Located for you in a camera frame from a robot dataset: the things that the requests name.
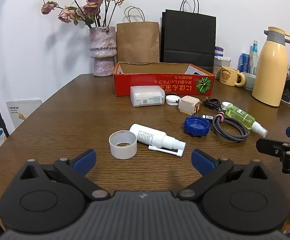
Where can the pink marbled vase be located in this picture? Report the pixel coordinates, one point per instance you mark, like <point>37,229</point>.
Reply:
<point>102,45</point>

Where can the white ribbed bottle cap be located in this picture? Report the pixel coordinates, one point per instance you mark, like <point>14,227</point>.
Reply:
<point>172,100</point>
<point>225,104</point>

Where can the red cardboard box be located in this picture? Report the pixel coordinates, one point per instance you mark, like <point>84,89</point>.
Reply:
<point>147,81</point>

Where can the white carton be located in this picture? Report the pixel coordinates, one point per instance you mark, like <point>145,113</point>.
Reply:
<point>22,115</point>

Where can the black paper bag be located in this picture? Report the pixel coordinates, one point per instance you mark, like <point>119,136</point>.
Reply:
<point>188,37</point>

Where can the translucent white plastic box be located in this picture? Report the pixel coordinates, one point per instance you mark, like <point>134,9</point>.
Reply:
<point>146,96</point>

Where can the white spray bottle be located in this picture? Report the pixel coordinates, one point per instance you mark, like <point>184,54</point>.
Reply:
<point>150,135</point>

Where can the white tape roll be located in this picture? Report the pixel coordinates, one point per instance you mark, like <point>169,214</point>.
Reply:
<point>124,151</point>

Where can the clear container with white lid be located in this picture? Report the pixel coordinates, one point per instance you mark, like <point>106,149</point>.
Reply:
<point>221,63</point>

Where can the green spray bottle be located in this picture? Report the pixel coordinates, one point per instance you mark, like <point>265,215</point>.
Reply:
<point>240,115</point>

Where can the clear spray bottle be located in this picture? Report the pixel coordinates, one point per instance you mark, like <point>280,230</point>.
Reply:
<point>254,57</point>

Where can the blue bottle cap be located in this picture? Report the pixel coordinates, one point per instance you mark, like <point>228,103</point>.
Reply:
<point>197,127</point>

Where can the yellow thermos jug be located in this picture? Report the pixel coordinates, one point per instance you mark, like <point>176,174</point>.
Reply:
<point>270,70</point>

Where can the brown paper bag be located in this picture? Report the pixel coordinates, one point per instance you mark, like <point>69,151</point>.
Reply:
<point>137,42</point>

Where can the white charger plug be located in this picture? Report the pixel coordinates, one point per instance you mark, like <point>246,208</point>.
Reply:
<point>188,105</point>

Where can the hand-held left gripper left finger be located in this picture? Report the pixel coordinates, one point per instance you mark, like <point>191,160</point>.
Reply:
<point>86,160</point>

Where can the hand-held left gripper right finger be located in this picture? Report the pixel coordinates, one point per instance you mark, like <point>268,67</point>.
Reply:
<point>202,160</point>

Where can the yellow bear mug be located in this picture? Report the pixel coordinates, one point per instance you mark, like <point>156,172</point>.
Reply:
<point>228,76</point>

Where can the dried pink roses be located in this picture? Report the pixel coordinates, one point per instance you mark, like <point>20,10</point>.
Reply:
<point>92,0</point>

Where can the white bowl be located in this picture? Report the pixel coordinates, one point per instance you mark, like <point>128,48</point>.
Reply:
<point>248,81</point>

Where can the purple-capped jar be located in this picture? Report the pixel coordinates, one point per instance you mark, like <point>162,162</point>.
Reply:
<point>218,51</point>

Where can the blue drink can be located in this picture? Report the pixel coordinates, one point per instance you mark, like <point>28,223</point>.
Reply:
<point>243,63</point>

